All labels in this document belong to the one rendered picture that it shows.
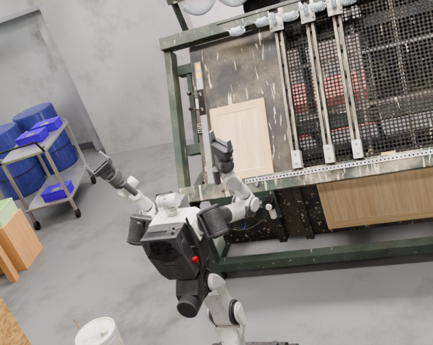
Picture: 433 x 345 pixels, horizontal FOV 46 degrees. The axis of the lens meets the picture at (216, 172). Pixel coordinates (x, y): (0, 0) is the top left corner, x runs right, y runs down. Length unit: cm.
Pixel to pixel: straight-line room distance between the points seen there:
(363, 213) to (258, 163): 88
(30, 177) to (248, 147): 488
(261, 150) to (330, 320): 127
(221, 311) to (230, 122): 151
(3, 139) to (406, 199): 573
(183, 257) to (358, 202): 184
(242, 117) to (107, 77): 412
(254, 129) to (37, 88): 574
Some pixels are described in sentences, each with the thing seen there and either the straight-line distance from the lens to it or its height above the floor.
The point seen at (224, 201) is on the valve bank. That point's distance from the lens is 379.
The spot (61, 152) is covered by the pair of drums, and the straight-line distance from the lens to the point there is 841.
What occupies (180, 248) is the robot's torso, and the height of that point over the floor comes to 130.
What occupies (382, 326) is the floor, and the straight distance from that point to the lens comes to 358.
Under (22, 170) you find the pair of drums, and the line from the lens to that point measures 801.
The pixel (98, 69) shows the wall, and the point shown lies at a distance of 771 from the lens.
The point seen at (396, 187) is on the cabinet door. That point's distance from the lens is 386.
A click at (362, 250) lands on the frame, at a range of 391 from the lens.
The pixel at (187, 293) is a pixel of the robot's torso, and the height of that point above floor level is 100.
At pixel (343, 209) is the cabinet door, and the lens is 397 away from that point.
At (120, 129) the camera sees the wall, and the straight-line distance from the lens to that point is 795.
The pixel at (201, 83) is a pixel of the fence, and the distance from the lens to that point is 398.
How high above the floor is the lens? 253
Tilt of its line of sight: 24 degrees down
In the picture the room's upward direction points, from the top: 20 degrees counter-clockwise
